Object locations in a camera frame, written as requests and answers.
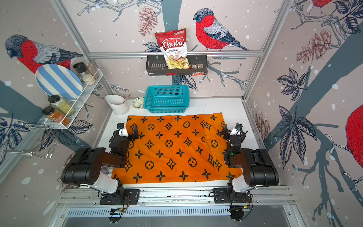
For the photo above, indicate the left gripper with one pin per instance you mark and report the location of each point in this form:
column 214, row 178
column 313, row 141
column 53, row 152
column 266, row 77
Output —
column 135, row 134

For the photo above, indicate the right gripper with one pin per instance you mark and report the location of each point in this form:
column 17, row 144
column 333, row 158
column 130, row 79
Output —
column 227, row 133

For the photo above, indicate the orange patterned pillowcase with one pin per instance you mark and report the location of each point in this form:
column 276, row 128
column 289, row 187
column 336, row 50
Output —
column 176, row 149

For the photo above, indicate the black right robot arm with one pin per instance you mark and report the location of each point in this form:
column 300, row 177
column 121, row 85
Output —
column 256, row 165

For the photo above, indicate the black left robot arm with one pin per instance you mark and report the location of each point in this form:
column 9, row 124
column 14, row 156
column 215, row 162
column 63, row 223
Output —
column 85, row 167

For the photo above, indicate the white ceramic utensil cup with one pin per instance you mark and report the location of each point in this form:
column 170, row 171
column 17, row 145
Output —
column 117, row 104

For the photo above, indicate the small patterned bowl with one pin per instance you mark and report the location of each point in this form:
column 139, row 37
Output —
column 138, row 103

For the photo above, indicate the teal plastic basket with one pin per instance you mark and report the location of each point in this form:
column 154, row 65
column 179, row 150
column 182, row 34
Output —
column 167, row 99

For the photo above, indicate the black lid spice jar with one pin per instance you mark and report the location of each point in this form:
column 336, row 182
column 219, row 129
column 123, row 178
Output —
column 86, row 76

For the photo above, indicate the green spice jar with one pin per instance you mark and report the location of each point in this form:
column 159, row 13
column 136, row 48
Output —
column 61, row 104

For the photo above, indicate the small glass spice jar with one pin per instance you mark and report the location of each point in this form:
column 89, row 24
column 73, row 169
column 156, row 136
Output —
column 92, row 69

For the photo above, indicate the orange spice jar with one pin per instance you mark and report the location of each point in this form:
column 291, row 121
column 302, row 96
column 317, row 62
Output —
column 55, row 116

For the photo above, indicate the blue white striped plate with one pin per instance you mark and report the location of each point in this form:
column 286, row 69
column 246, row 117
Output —
column 54, row 79

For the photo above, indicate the metal hook rack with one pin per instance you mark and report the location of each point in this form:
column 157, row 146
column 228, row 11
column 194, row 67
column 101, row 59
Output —
column 29, row 140

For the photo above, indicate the red Chuba chips bag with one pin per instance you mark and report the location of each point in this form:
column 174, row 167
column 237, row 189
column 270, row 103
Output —
column 174, row 48

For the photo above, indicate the white wire wall shelf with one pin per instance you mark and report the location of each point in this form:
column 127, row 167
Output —
column 77, row 104

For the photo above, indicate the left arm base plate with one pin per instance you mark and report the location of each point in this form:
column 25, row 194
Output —
column 129, row 197

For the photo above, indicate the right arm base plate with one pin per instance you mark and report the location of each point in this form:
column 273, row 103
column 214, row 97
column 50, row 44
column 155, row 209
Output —
column 227, row 196

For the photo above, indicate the black hanging wire basket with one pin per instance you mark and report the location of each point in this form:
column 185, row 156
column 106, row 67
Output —
column 191, row 65

